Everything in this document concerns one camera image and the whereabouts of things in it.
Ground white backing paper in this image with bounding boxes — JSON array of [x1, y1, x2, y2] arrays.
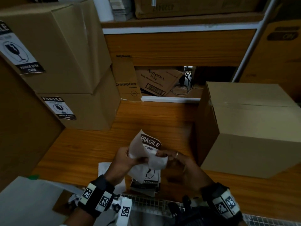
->
[[98, 162, 126, 195]]

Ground small taped cardboard box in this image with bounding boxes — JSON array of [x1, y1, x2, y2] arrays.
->
[[36, 67, 121, 132]]

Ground wrist tracker band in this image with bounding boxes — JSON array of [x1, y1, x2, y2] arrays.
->
[[201, 183, 243, 220], [78, 175, 116, 218]]

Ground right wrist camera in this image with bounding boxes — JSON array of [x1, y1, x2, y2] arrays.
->
[[168, 195, 209, 226]]

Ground crumpled paper scraps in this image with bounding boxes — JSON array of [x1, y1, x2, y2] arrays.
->
[[67, 193, 82, 207]]

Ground person's right hand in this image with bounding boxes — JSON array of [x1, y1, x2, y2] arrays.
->
[[156, 149, 213, 193]]

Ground stack of grey cards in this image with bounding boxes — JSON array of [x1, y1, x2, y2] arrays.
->
[[110, 0, 135, 21]]

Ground right wrist tracker band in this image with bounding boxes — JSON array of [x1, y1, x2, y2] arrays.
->
[[201, 183, 243, 220]]

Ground person's left hand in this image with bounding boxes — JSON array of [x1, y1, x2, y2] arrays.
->
[[104, 146, 149, 185]]

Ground large cardboard box white sticker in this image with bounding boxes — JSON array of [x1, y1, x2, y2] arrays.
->
[[134, 0, 261, 19]]

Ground barcode printed cardboard box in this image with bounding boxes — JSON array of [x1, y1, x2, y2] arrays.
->
[[135, 67, 185, 97]]

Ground stack of fragile stickers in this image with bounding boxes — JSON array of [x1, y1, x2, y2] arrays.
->
[[129, 168, 163, 198]]

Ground large stapled cardboard box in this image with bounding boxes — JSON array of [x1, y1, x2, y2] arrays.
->
[[0, 0, 112, 94]]

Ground wooden shelf unit white frame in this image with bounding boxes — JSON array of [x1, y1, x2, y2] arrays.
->
[[101, 0, 280, 103]]

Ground person's left forearm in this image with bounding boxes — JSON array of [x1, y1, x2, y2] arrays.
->
[[62, 208, 94, 226]]

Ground medium taped cardboard box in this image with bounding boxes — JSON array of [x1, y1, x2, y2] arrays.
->
[[196, 81, 301, 179]]

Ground wire mesh rack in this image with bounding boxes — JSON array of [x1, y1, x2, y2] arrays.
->
[[115, 193, 301, 226]]

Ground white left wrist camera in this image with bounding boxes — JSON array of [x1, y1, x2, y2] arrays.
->
[[110, 196, 133, 226]]

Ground flattened printed cardboard carton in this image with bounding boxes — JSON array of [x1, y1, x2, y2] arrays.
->
[[112, 55, 143, 101]]

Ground large cardboard box dark band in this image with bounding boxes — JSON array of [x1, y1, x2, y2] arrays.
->
[[239, 0, 301, 101]]

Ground white frame bar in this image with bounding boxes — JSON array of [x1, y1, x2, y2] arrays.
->
[[0, 176, 84, 226]]

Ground tangle of cables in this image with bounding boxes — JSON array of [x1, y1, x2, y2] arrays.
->
[[172, 66, 196, 96]]

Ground left wrist tracker band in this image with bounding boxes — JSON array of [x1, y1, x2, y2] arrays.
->
[[78, 175, 116, 218]]

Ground fragile sticker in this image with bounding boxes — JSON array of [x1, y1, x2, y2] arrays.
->
[[128, 129, 169, 184], [0, 20, 46, 75], [41, 96, 77, 121]]

